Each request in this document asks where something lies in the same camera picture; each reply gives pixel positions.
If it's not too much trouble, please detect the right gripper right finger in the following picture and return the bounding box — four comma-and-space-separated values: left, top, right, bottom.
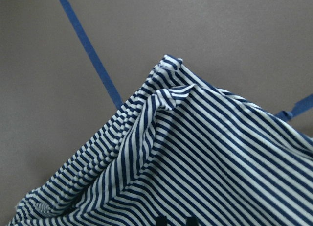
186, 216, 197, 226

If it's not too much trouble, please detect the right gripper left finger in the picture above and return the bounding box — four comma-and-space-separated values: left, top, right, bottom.
156, 216, 167, 226

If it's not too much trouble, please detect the striped polo shirt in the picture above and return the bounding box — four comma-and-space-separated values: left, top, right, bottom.
10, 55, 313, 226

